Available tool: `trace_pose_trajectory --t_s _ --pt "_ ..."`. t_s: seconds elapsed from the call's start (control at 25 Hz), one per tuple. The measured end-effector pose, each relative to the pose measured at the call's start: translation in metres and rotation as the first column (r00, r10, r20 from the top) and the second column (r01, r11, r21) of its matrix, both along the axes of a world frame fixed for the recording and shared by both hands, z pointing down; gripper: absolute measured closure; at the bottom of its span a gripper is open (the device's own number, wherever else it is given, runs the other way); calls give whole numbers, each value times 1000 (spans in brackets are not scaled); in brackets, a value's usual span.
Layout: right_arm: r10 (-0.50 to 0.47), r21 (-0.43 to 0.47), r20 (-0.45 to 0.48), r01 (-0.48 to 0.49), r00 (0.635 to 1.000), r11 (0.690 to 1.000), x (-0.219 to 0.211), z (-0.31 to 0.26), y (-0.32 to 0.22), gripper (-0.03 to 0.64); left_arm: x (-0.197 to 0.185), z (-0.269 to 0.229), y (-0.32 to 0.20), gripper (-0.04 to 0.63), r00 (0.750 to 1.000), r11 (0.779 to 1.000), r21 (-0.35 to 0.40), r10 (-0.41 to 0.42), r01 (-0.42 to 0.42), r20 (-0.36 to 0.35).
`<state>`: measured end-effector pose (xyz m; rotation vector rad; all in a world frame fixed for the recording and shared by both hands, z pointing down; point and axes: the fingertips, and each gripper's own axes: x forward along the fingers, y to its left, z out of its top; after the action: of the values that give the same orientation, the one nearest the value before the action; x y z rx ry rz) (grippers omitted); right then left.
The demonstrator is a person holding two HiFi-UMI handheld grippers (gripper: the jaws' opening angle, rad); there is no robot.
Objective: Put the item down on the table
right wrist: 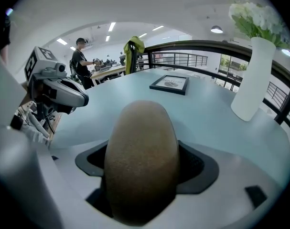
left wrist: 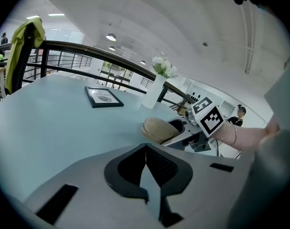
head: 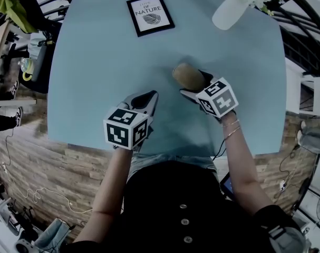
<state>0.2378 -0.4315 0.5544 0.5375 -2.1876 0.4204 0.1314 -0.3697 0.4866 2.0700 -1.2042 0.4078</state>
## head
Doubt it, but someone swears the black office chair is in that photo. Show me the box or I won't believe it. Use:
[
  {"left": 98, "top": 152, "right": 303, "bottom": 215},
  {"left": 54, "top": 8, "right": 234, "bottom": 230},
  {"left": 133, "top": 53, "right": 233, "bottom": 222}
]
[{"left": 0, "top": 0, "right": 63, "bottom": 94}]

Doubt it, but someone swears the light blue table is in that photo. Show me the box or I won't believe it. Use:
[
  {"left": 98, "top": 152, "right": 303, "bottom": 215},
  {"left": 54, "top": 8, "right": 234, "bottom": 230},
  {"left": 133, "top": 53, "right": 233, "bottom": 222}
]
[{"left": 47, "top": 0, "right": 287, "bottom": 158}]

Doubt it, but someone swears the black metal railing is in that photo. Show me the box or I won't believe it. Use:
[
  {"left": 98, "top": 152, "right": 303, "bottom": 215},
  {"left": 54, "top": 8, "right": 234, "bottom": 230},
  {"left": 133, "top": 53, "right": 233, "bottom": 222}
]
[{"left": 32, "top": 0, "right": 320, "bottom": 77}]

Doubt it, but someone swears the clear bag with yellow cup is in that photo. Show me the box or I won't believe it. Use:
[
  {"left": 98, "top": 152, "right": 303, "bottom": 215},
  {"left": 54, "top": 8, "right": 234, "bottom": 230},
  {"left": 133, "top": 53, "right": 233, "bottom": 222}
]
[{"left": 18, "top": 32, "right": 49, "bottom": 81}]

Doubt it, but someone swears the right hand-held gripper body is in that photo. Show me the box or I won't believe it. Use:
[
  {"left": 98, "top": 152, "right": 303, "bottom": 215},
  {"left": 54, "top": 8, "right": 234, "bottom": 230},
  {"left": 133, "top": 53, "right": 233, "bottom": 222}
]
[{"left": 196, "top": 77, "right": 239, "bottom": 123}]

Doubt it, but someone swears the green jacket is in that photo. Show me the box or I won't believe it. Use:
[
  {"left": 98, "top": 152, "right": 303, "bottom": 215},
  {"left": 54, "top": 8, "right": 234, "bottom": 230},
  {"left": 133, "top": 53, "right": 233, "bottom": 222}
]
[{"left": 0, "top": 0, "right": 38, "bottom": 34}]

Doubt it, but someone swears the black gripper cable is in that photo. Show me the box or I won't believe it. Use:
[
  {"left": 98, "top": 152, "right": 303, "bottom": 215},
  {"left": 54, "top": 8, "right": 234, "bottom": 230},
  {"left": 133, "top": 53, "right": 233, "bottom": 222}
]
[{"left": 212, "top": 138, "right": 226, "bottom": 161}]

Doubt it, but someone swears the thin gold bracelet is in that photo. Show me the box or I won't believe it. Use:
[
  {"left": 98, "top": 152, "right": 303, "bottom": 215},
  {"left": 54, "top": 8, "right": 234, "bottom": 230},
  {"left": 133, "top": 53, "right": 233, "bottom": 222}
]
[
  {"left": 221, "top": 119, "right": 241, "bottom": 128},
  {"left": 222, "top": 125, "right": 241, "bottom": 141}
]

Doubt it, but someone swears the person's right forearm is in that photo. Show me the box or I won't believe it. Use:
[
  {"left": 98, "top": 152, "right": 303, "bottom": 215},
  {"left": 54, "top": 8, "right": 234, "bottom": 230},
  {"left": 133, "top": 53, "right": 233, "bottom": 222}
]
[{"left": 220, "top": 109, "right": 274, "bottom": 216}]

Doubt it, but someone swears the white cable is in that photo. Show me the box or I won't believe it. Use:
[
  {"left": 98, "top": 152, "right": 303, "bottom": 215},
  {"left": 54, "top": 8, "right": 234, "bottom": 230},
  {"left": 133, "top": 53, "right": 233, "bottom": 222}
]
[{"left": 18, "top": 187, "right": 93, "bottom": 215}]

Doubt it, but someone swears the black picture frame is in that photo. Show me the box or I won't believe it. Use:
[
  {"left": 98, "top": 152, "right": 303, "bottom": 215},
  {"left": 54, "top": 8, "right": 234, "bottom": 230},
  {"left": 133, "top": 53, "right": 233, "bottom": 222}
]
[{"left": 126, "top": 0, "right": 176, "bottom": 38}]

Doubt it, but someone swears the person's black shirt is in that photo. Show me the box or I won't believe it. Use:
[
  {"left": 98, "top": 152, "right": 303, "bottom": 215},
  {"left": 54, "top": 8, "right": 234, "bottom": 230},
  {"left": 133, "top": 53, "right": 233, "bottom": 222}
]
[{"left": 61, "top": 161, "right": 303, "bottom": 253}]

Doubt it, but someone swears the black tablet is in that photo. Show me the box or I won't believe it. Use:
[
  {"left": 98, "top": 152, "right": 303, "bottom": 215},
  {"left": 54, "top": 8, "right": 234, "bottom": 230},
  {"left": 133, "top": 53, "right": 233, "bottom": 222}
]
[{"left": 219, "top": 171, "right": 236, "bottom": 201}]

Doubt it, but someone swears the person's left forearm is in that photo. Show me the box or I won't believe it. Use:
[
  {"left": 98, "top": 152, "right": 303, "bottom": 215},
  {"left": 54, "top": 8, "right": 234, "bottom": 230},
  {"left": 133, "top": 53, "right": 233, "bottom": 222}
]
[{"left": 92, "top": 148, "right": 133, "bottom": 213}]

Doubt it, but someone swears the grey pouch with strap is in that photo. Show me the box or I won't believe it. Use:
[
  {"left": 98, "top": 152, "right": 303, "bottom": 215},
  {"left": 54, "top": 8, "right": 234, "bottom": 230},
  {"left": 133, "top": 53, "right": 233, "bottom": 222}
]
[{"left": 267, "top": 225, "right": 307, "bottom": 253}]

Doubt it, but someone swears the black floor cable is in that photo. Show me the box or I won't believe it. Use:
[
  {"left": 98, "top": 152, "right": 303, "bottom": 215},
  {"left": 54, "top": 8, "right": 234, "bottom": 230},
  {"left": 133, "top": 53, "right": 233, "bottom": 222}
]
[{"left": 279, "top": 146, "right": 300, "bottom": 194}]

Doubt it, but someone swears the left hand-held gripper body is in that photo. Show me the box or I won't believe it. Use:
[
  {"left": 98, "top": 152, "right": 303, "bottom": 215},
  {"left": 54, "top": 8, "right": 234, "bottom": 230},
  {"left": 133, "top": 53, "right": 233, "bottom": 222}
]
[{"left": 103, "top": 102, "right": 153, "bottom": 152}]

